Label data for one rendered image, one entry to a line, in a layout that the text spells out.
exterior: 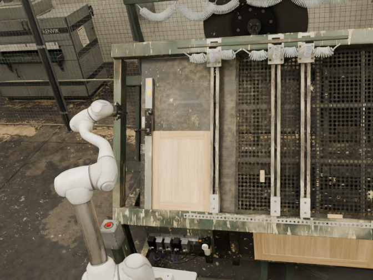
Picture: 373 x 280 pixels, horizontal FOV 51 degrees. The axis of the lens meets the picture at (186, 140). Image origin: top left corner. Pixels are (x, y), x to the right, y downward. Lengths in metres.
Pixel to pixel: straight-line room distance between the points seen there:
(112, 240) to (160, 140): 0.77
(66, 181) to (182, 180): 1.00
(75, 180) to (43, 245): 2.32
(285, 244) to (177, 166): 1.03
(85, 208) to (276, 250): 1.65
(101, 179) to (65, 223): 2.46
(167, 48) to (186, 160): 0.81
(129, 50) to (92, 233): 1.36
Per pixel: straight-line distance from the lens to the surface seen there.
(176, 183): 2.84
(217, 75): 2.74
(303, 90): 2.68
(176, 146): 2.82
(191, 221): 2.81
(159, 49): 2.86
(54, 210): 4.70
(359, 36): 2.75
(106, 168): 2.08
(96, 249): 2.25
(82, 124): 2.50
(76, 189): 2.09
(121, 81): 2.98
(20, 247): 4.45
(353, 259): 3.30
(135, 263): 2.27
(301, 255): 3.26
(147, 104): 2.88
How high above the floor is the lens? 2.80
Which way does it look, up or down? 32 degrees down
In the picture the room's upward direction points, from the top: 9 degrees counter-clockwise
